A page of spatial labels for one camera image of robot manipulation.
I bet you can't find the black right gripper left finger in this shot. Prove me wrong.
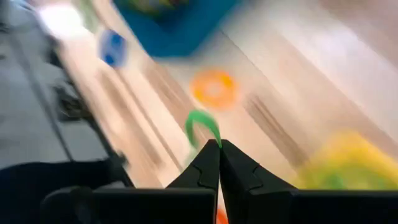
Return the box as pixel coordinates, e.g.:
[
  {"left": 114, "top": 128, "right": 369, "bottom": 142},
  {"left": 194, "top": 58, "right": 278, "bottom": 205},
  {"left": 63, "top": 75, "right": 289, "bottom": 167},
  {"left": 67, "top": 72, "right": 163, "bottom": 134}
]
[{"left": 165, "top": 139, "right": 221, "bottom": 191}]

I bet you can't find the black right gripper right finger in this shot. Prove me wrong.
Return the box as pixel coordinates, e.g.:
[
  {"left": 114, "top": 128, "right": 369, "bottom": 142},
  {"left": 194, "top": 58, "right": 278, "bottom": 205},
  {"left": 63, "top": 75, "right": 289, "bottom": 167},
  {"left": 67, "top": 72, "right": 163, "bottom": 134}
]
[{"left": 219, "top": 139, "right": 299, "bottom": 224}]

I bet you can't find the green silicone wristband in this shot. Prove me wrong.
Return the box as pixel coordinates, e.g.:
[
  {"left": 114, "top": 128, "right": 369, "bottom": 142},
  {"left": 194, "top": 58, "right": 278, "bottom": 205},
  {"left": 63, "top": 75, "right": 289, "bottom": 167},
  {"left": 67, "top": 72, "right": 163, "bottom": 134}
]
[
  {"left": 322, "top": 172, "right": 348, "bottom": 191},
  {"left": 185, "top": 108, "right": 223, "bottom": 150}
]

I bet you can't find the orange-yellow coil key bracelet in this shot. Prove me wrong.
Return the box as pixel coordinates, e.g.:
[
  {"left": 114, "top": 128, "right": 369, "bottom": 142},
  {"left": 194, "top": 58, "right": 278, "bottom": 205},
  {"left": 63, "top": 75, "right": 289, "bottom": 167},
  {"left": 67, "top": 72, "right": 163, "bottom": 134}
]
[{"left": 189, "top": 68, "right": 240, "bottom": 111}]

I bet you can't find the teal plastic tray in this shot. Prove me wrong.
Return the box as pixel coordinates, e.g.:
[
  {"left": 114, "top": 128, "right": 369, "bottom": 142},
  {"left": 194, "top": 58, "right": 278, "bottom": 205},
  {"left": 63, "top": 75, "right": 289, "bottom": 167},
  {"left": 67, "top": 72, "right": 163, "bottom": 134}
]
[{"left": 112, "top": 0, "right": 242, "bottom": 59}]

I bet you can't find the blue coil key bracelet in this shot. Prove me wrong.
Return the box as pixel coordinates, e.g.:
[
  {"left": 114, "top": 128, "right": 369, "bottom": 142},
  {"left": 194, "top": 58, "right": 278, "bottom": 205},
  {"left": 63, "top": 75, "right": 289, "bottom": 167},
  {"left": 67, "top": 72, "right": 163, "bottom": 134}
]
[{"left": 98, "top": 28, "right": 129, "bottom": 68}]

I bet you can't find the yellow plastic basket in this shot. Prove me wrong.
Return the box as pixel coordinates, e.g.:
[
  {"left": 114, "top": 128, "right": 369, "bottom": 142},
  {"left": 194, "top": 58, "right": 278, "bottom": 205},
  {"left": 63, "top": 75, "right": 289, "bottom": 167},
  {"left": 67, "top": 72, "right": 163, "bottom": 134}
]
[{"left": 290, "top": 129, "right": 398, "bottom": 191}]

